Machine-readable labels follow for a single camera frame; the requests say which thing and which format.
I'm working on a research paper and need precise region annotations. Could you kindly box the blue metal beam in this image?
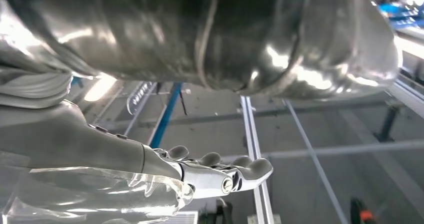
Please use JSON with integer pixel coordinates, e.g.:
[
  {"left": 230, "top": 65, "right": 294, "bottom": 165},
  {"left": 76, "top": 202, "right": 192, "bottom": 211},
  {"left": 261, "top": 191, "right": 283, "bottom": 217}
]
[{"left": 149, "top": 82, "right": 183, "bottom": 149}]

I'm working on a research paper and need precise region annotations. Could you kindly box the black and red tool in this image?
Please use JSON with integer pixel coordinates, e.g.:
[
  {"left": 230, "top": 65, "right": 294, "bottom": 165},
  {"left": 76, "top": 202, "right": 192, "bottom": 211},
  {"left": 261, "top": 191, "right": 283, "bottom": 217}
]
[{"left": 350, "top": 197, "right": 379, "bottom": 224}]

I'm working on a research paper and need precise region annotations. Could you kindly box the pale metal rail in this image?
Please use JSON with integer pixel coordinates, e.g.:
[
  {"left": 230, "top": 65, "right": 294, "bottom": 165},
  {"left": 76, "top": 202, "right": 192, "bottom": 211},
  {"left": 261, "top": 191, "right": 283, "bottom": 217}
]
[{"left": 239, "top": 95, "right": 276, "bottom": 224}]

